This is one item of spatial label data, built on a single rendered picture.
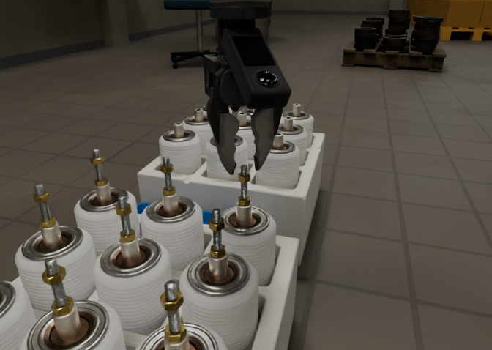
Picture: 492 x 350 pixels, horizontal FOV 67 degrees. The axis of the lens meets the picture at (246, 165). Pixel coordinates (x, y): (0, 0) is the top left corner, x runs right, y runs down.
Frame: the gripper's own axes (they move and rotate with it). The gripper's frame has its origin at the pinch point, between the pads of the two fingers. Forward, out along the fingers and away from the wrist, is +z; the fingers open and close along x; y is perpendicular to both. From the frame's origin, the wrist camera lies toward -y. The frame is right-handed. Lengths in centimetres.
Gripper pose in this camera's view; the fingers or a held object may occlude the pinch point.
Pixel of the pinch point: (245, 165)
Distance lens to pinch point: 50.9
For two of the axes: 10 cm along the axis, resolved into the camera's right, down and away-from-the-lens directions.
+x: -9.4, 1.5, -3.1
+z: 0.0, 9.0, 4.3
